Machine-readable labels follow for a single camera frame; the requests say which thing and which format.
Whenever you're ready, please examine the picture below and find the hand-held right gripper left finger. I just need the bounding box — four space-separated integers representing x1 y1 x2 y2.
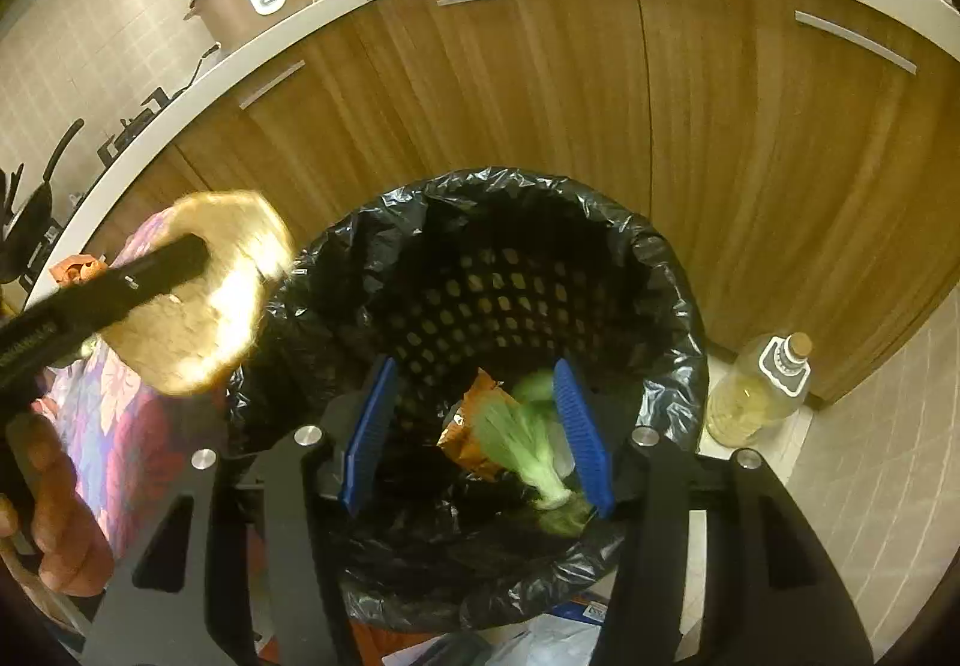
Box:
82 357 398 666

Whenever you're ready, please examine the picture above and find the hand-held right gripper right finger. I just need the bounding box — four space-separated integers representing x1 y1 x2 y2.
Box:
553 358 878 666

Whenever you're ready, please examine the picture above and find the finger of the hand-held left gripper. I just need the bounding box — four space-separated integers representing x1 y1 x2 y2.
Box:
94 235 212 320

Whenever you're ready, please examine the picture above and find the green bok choy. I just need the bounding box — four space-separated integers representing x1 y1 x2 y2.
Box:
472 370 593 536

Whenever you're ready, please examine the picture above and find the bread slice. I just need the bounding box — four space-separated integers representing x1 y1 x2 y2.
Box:
99 190 295 398

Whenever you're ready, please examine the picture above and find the waste bin with black bag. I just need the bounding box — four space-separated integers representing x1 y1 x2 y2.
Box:
225 167 710 633

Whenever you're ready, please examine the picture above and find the person's left hand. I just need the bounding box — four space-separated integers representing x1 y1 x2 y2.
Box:
0 411 115 596

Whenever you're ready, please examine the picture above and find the orange snack wrapper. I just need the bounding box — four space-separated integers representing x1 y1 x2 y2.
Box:
437 368 518 483

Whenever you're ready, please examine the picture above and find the black wok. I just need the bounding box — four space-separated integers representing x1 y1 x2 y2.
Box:
0 118 86 284

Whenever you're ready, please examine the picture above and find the floral towel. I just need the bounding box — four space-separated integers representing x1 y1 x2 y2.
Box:
30 208 248 562

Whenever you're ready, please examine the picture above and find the black gas stove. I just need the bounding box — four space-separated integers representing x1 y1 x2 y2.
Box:
45 85 192 262

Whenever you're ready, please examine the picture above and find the clear oil bottle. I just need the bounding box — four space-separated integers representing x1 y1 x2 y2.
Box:
705 332 815 449

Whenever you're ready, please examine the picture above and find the blue and white package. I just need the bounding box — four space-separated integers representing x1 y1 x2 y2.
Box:
551 598 613 629

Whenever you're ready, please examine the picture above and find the white plastic bag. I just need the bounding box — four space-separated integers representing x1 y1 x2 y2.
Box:
480 613 601 666

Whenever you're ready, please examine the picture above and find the wooden kitchen cabinet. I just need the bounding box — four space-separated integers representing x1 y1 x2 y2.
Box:
75 0 960 406

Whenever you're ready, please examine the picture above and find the black power cord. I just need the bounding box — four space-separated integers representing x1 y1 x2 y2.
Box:
169 42 222 101

